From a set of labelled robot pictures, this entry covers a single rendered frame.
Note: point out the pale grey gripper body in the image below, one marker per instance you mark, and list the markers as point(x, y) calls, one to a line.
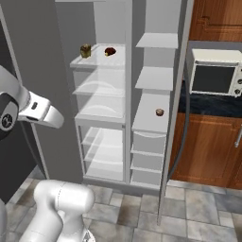
point(53, 117)

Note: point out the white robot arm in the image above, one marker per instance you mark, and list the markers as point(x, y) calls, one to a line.
point(60, 201)

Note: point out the grey freezer door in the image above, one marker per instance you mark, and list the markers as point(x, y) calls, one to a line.
point(47, 63)

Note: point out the grey side-by-side fridge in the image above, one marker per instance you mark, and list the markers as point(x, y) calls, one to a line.
point(129, 94)

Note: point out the dark red frozen steak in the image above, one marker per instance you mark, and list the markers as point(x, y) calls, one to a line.
point(110, 51)

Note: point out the grey fridge door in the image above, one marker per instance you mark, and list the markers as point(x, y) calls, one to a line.
point(176, 94)

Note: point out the olive green jar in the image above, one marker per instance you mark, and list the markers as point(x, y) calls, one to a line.
point(85, 51)

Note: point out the small brown round food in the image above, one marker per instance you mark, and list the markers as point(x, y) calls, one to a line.
point(159, 112)

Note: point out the wooden base cupboard door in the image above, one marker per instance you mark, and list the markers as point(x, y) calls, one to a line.
point(204, 148)

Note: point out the white microwave oven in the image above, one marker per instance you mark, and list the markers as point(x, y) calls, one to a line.
point(216, 74)

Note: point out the wooden wall cupboard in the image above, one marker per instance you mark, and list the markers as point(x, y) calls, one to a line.
point(217, 19)

